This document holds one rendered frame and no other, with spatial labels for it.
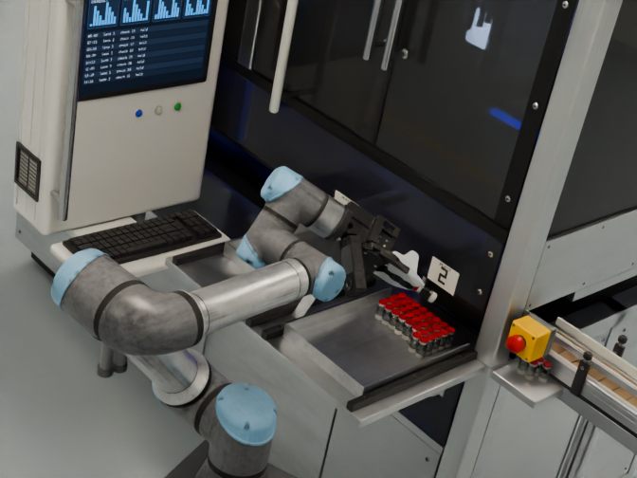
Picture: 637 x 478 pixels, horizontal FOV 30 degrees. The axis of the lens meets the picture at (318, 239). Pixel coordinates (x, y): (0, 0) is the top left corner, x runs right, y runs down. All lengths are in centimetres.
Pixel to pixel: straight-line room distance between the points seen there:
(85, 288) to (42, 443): 175
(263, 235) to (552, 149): 65
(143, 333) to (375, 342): 93
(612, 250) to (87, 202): 131
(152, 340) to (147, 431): 184
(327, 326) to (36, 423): 128
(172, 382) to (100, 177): 97
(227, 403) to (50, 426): 156
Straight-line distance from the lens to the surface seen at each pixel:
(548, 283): 274
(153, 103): 306
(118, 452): 365
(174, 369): 219
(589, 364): 270
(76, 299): 196
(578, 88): 244
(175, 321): 191
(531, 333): 263
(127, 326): 190
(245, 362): 343
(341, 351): 267
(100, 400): 384
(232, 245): 294
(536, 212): 255
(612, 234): 288
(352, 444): 318
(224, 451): 225
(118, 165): 308
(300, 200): 222
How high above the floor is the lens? 239
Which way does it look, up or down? 29 degrees down
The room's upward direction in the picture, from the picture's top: 12 degrees clockwise
